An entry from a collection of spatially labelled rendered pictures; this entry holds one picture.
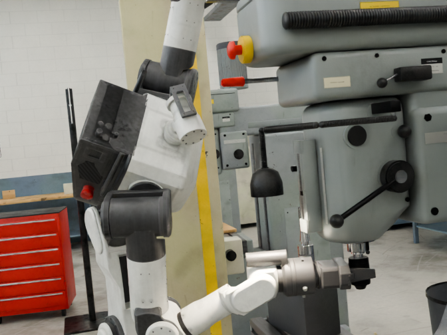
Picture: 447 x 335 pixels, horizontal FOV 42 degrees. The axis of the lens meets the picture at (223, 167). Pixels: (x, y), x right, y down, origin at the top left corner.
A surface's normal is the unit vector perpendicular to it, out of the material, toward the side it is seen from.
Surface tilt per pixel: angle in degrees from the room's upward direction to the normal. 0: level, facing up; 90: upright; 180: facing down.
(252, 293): 102
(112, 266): 82
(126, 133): 57
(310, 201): 90
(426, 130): 90
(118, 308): 90
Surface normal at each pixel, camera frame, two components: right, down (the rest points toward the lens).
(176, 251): 0.25, 0.03
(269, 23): -0.59, 0.10
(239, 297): 0.00, 0.25
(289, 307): -0.90, 0.11
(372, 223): 0.25, 0.49
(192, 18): 0.40, 0.22
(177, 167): 0.40, -0.54
